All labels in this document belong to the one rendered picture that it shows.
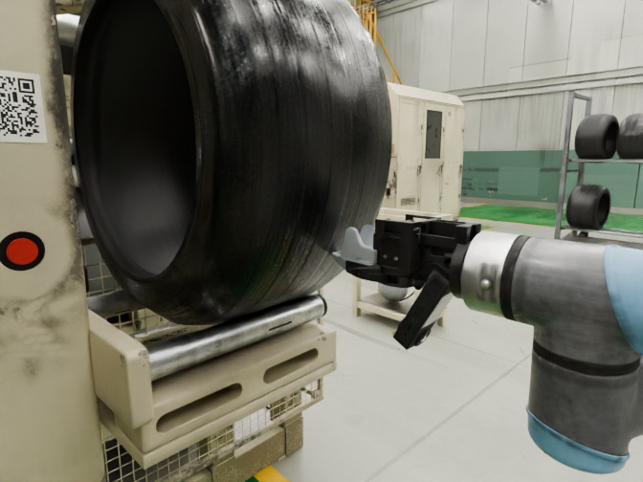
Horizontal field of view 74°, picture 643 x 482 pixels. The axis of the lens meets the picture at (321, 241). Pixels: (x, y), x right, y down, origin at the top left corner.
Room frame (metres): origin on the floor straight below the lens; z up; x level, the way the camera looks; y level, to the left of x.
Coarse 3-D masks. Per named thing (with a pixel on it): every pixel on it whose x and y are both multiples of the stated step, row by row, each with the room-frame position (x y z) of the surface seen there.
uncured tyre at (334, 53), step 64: (128, 0) 0.81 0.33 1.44; (192, 0) 0.52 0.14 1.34; (256, 0) 0.52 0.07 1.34; (320, 0) 0.61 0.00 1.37; (128, 64) 0.90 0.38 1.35; (192, 64) 0.52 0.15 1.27; (256, 64) 0.49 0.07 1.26; (320, 64) 0.55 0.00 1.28; (128, 128) 0.94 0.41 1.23; (192, 128) 1.03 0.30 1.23; (256, 128) 0.49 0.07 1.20; (320, 128) 0.53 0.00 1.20; (384, 128) 0.62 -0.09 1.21; (128, 192) 0.92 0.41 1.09; (192, 192) 1.01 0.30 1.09; (256, 192) 0.49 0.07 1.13; (320, 192) 0.54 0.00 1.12; (384, 192) 0.65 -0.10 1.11; (128, 256) 0.73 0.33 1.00; (192, 256) 0.54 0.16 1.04; (256, 256) 0.51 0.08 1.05; (320, 256) 0.60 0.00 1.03; (192, 320) 0.61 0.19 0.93
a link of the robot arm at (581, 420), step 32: (544, 352) 0.38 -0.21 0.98; (544, 384) 0.38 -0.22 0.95; (576, 384) 0.36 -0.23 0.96; (608, 384) 0.35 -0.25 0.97; (640, 384) 0.38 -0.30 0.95; (544, 416) 0.38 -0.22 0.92; (576, 416) 0.36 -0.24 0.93; (608, 416) 0.35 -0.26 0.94; (640, 416) 0.36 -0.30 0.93; (544, 448) 0.38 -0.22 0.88; (576, 448) 0.36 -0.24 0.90; (608, 448) 0.35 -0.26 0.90
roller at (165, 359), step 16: (288, 304) 0.70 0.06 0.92; (304, 304) 0.71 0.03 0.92; (320, 304) 0.73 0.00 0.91; (240, 320) 0.62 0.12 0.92; (256, 320) 0.63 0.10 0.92; (272, 320) 0.65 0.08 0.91; (288, 320) 0.67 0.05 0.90; (304, 320) 0.70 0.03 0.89; (192, 336) 0.56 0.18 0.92; (208, 336) 0.57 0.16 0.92; (224, 336) 0.59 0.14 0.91; (240, 336) 0.60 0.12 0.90; (256, 336) 0.63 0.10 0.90; (160, 352) 0.52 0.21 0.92; (176, 352) 0.53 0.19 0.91; (192, 352) 0.55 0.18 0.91; (208, 352) 0.56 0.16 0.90; (224, 352) 0.59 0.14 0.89; (160, 368) 0.51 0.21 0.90; (176, 368) 0.53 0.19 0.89
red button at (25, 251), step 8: (16, 240) 0.48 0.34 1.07; (24, 240) 0.48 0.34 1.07; (8, 248) 0.47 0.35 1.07; (16, 248) 0.47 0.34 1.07; (24, 248) 0.48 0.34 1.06; (32, 248) 0.48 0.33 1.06; (8, 256) 0.47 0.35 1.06; (16, 256) 0.47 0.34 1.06; (24, 256) 0.48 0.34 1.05; (32, 256) 0.48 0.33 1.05; (24, 264) 0.48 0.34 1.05
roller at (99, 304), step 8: (96, 296) 0.74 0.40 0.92; (104, 296) 0.74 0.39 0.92; (112, 296) 0.75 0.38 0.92; (120, 296) 0.76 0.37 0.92; (128, 296) 0.77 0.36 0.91; (88, 304) 0.72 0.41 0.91; (96, 304) 0.72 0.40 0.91; (104, 304) 0.73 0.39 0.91; (112, 304) 0.74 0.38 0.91; (120, 304) 0.75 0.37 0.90; (128, 304) 0.76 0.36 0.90; (136, 304) 0.77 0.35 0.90; (96, 312) 0.72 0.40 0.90; (104, 312) 0.73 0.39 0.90; (112, 312) 0.74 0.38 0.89; (120, 312) 0.75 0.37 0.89; (128, 312) 0.77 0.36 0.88
